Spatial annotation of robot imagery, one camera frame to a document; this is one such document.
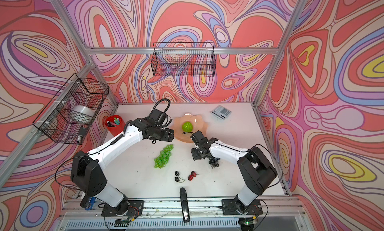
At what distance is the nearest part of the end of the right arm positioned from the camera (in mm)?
650

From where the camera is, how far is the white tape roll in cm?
71

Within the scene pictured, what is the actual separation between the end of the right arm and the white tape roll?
520mm
